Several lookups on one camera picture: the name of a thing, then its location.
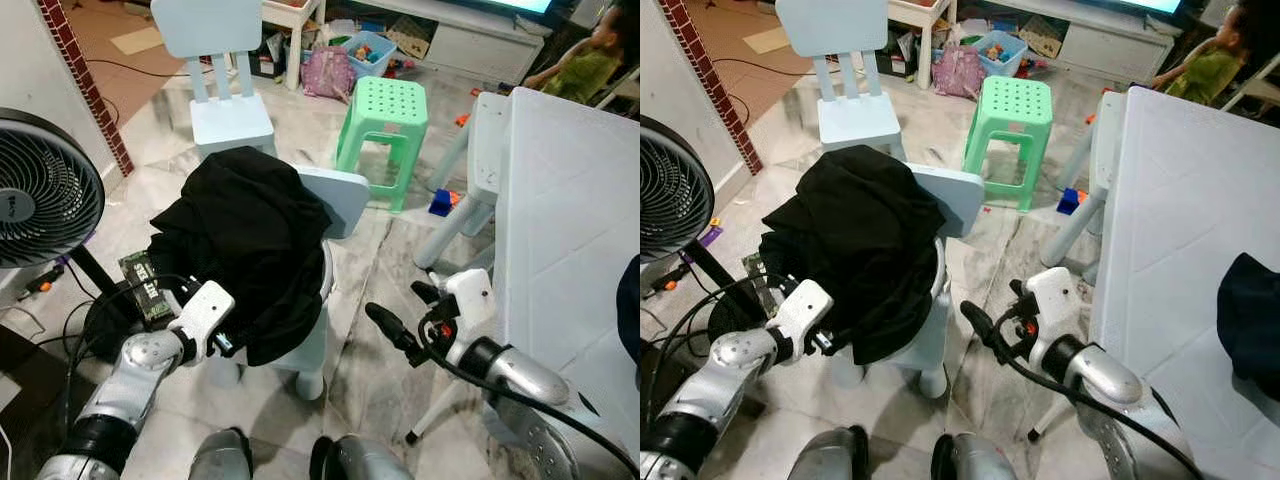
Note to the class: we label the blue toy block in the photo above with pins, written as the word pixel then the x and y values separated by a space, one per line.
pixel 443 203
pixel 1070 202

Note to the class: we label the child in green shirt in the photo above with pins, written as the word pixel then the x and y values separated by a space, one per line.
pixel 1210 75
pixel 585 75

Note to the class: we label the green patterned board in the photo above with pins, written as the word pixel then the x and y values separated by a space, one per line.
pixel 140 280
pixel 760 280

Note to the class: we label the white folding table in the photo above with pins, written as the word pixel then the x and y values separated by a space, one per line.
pixel 570 220
pixel 1170 220

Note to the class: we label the round floor fan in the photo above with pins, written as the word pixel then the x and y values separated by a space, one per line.
pixel 665 190
pixel 40 190

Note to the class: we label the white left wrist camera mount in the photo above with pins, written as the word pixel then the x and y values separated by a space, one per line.
pixel 800 308
pixel 205 310

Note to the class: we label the pink kids bag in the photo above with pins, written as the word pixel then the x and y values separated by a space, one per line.
pixel 328 75
pixel 958 75

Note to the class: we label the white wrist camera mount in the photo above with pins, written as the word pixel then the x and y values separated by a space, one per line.
pixel 205 310
pixel 470 300
pixel 800 308
pixel 1055 300

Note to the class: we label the small white side table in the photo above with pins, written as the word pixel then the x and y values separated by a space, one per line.
pixel 920 10
pixel 295 10

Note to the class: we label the black garment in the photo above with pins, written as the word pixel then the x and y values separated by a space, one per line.
pixel 250 250
pixel 860 250

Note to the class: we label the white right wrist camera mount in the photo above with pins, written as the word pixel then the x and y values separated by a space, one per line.
pixel 470 300
pixel 1055 300

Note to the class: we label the light blue kids chair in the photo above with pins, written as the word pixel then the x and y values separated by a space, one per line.
pixel 488 150
pixel 1105 150
pixel 955 190
pixel 830 25
pixel 340 195
pixel 205 25

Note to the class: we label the flat screen television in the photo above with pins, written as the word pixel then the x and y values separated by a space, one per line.
pixel 525 5
pixel 1150 5

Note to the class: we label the blue toy bin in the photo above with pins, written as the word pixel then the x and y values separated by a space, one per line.
pixel 370 55
pixel 1000 55

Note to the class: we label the purple toy piece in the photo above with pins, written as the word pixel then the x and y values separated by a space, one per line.
pixel 711 236

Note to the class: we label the white television console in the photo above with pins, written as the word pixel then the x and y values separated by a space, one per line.
pixel 470 50
pixel 1100 50

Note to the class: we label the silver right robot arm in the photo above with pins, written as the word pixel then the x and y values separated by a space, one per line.
pixel 530 375
pixel 1110 375

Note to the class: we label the green plastic stool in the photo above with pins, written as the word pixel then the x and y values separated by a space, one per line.
pixel 1010 100
pixel 385 100

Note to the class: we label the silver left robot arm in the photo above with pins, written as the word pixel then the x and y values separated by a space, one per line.
pixel 130 385
pixel 720 385

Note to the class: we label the plain dark navy garment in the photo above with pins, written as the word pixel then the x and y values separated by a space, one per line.
pixel 1250 320
pixel 630 310

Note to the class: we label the silver robot right leg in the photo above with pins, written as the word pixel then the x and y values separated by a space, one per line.
pixel 365 462
pixel 985 462

